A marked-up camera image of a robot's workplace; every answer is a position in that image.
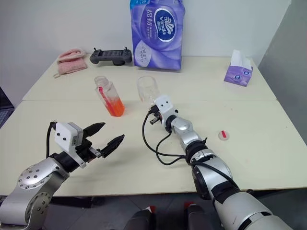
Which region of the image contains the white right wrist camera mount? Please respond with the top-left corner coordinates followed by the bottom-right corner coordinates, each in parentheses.
top-left (153, 94), bottom-right (175, 126)

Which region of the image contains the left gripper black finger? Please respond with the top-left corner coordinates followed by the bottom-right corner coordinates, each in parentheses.
top-left (100, 134), bottom-right (126, 159)
top-left (83, 122), bottom-right (106, 139)

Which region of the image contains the large purple tissue pack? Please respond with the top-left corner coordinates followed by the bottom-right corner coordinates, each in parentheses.
top-left (129, 0), bottom-right (187, 71)

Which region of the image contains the dark grey handheld controller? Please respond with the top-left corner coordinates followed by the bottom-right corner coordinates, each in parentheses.
top-left (89, 46), bottom-right (133, 67)

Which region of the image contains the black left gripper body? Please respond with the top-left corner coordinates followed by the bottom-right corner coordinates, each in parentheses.
top-left (76, 140), bottom-right (103, 165)

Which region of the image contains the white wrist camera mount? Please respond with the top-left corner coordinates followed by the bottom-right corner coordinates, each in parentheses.
top-left (54, 122), bottom-right (87, 169)
top-left (153, 94), bottom-right (175, 126)

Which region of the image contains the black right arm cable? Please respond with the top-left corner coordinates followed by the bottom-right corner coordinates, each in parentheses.
top-left (142, 112), bottom-right (243, 192)

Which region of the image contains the clear wine glass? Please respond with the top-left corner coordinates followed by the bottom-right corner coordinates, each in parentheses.
top-left (137, 76), bottom-right (161, 105)

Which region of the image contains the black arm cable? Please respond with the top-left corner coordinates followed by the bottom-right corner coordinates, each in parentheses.
top-left (45, 121), bottom-right (59, 159)
top-left (142, 112), bottom-right (243, 192)

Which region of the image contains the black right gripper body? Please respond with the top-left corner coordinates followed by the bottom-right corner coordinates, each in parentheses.
top-left (148, 103), bottom-right (164, 126)

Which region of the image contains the dark rounded shape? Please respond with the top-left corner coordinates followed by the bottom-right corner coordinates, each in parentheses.
top-left (123, 205), bottom-right (157, 230)
top-left (183, 202), bottom-right (214, 230)

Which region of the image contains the red and white bottle cap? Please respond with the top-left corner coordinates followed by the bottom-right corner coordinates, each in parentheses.
top-left (217, 129), bottom-right (231, 142)

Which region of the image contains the dark laptop computer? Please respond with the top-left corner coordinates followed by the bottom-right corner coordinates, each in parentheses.
top-left (0, 85), bottom-right (15, 130)

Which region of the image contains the plastic bottle with orange liquid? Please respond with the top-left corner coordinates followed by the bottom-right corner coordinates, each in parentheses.
top-left (94, 75), bottom-right (126, 117)

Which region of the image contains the pink folded towel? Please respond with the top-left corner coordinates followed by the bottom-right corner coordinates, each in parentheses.
top-left (53, 48), bottom-right (88, 79)

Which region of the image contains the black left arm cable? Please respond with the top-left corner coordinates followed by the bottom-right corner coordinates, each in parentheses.
top-left (45, 121), bottom-right (59, 159)

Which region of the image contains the small purple tissue box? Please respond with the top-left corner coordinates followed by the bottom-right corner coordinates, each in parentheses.
top-left (223, 49), bottom-right (254, 88)

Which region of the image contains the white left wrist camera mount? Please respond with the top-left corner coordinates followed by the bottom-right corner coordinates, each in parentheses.
top-left (54, 122), bottom-right (87, 169)

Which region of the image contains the grey partition panel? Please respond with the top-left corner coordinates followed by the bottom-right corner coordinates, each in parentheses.
top-left (257, 0), bottom-right (307, 144)

